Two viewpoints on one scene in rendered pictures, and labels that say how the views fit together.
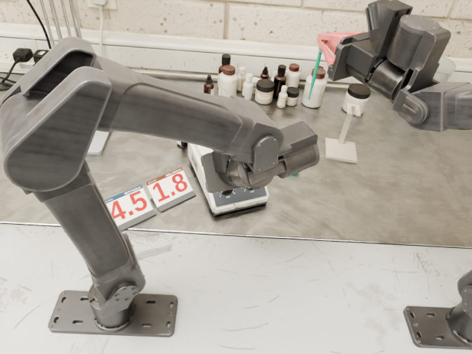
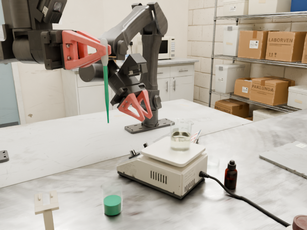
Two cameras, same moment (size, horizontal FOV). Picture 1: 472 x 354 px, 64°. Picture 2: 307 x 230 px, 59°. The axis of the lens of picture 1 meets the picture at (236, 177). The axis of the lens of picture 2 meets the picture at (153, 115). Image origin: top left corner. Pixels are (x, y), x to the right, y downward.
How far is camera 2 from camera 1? 1.24 m
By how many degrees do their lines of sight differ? 114
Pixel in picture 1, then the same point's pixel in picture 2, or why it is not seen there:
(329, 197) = (63, 198)
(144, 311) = (140, 126)
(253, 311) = (96, 139)
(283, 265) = (88, 154)
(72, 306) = (166, 121)
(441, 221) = not seen: outside the picture
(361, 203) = (28, 205)
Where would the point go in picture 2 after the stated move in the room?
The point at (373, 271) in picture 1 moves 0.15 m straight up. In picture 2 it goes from (25, 168) to (17, 116)
